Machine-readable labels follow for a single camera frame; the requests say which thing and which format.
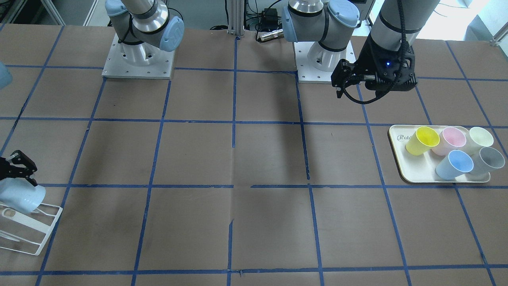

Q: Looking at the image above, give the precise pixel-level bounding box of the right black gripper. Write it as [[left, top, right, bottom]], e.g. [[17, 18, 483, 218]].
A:
[[0, 150, 38, 187]]

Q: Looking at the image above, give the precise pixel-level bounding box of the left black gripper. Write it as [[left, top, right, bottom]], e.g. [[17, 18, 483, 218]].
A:
[[331, 35, 418, 99]]

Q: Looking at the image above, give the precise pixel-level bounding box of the light blue plastic cup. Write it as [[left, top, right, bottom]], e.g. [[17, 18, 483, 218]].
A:
[[0, 178, 46, 214]]

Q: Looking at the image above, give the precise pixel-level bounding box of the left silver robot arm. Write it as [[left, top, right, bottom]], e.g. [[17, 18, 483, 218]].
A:
[[281, 0, 439, 97]]

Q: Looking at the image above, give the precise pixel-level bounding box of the yellow plastic cup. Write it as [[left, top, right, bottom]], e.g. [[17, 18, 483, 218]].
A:
[[405, 126, 440, 156]]

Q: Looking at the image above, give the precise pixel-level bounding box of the pink plastic cup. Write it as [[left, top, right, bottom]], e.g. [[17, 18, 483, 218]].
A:
[[431, 126, 466, 156]]

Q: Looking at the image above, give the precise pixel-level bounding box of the cream plastic cup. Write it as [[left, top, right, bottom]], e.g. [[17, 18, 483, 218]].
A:
[[465, 126, 494, 152]]

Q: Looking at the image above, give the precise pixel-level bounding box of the grey plastic cup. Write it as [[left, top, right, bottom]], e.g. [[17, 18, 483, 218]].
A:
[[469, 147, 506, 176]]

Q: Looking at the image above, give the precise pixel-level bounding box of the silver metal connector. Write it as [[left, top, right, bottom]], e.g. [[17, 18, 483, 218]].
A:
[[256, 29, 284, 43]]

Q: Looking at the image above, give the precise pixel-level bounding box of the black power adapter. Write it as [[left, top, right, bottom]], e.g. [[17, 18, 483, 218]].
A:
[[259, 8, 280, 25]]

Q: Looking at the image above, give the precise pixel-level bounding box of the cream rectangular tray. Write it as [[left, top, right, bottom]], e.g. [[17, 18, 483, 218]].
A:
[[388, 124, 491, 184]]

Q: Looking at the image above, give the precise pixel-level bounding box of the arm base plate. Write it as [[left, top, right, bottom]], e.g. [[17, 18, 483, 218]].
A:
[[102, 35, 175, 80], [293, 42, 356, 85]]

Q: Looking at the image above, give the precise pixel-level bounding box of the white wire rack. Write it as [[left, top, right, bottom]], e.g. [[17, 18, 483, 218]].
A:
[[0, 203, 63, 256]]

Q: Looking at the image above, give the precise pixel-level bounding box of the black braided cable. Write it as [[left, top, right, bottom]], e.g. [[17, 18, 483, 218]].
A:
[[342, 0, 411, 104]]

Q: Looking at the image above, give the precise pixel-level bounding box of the aluminium frame post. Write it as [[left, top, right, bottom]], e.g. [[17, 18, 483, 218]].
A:
[[226, 0, 246, 38]]

